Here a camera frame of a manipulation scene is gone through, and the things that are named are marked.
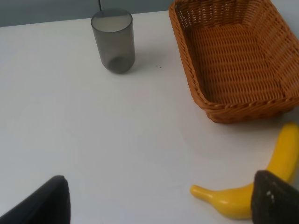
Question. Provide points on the grey translucent plastic cup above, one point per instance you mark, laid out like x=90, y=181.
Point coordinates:
x=114, y=36

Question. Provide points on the brown wicker basket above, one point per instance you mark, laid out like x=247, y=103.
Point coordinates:
x=240, y=58

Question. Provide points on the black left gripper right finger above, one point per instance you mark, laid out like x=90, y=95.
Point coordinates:
x=273, y=200

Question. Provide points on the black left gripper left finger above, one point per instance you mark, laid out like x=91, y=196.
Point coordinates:
x=49, y=204

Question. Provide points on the yellow banana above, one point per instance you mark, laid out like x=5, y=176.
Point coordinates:
x=235, y=203

